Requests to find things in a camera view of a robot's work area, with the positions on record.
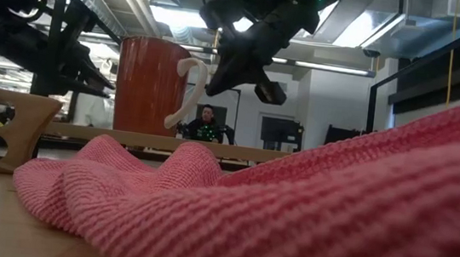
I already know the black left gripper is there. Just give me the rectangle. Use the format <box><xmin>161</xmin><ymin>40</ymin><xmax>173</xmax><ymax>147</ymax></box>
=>
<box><xmin>0</xmin><ymin>0</ymin><xmax>125</xmax><ymax>104</ymax></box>

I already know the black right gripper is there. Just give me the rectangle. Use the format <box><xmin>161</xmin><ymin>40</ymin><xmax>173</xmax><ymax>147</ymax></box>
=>
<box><xmin>204</xmin><ymin>0</ymin><xmax>322</xmax><ymax>110</ymax></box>

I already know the white ceramic mug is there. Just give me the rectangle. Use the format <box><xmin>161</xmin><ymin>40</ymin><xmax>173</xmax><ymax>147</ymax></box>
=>
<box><xmin>110</xmin><ymin>33</ymin><xmax>213</xmax><ymax>141</ymax></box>

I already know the wooden cup holed handle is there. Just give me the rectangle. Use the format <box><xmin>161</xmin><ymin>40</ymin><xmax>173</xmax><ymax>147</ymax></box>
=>
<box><xmin>0</xmin><ymin>83</ymin><xmax>66</xmax><ymax>181</ymax></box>

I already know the person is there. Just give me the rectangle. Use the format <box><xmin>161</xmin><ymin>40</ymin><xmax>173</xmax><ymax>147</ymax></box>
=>
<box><xmin>71</xmin><ymin>94</ymin><xmax>117</xmax><ymax>130</ymax></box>
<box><xmin>182</xmin><ymin>101</ymin><xmax>240</xmax><ymax>146</ymax></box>

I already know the black screen on stand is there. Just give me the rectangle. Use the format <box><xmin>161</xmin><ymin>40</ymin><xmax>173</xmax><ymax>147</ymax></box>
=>
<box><xmin>258</xmin><ymin>115</ymin><xmax>305</xmax><ymax>154</ymax></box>

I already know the pink knitted cloth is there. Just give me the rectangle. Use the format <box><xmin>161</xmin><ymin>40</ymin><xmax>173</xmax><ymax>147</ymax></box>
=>
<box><xmin>4</xmin><ymin>40</ymin><xmax>460</xmax><ymax>257</ymax></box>

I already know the dome ceiling camera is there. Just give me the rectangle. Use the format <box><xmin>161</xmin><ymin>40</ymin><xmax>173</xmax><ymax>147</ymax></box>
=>
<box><xmin>361</xmin><ymin>48</ymin><xmax>382</xmax><ymax>60</ymax></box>

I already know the yellow hanging cable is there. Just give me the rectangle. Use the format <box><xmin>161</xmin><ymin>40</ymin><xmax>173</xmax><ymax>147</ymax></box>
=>
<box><xmin>443</xmin><ymin>0</ymin><xmax>460</xmax><ymax>110</ymax></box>

